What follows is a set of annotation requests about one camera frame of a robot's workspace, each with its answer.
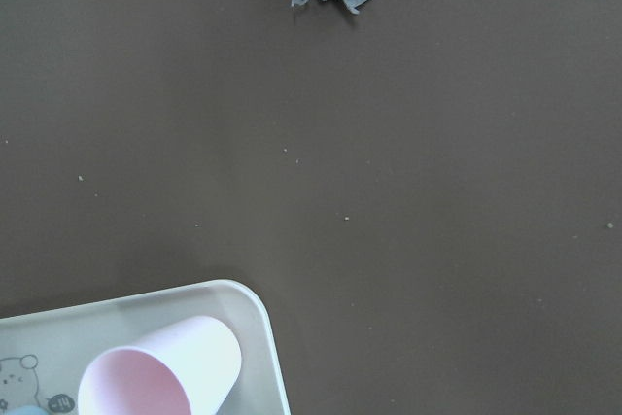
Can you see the pink plastic cup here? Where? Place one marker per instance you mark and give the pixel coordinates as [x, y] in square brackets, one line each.
[189, 367]

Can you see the blue plastic cup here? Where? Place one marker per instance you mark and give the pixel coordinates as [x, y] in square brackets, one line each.
[27, 410]

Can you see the cream rabbit print tray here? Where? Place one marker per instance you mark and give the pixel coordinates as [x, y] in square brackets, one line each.
[44, 355]

